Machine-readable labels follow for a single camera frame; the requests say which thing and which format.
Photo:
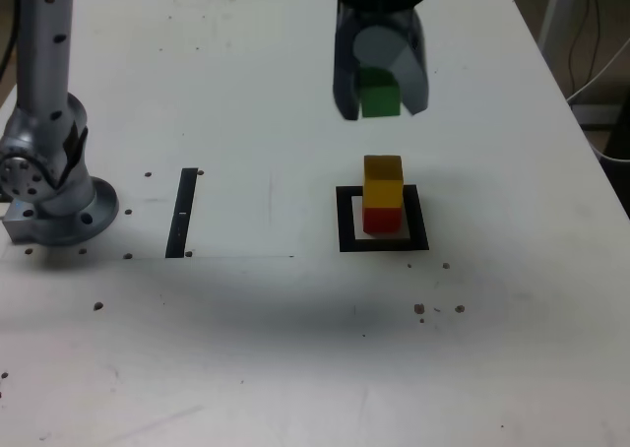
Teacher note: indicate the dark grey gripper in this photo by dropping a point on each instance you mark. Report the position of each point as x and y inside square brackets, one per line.
[379, 16]

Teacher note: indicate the green cube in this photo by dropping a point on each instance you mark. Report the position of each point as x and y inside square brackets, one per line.
[378, 100]

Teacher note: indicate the yellow cube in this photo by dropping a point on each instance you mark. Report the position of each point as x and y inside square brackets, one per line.
[383, 191]

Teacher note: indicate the red cube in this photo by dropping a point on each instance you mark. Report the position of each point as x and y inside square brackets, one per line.
[381, 221]

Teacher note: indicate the black tape square outline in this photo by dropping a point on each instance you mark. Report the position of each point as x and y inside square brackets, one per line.
[344, 220]

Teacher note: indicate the black tape strip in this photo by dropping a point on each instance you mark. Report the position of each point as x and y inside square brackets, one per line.
[179, 206]

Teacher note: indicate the white metal post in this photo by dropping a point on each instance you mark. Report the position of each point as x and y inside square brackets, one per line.
[556, 9]

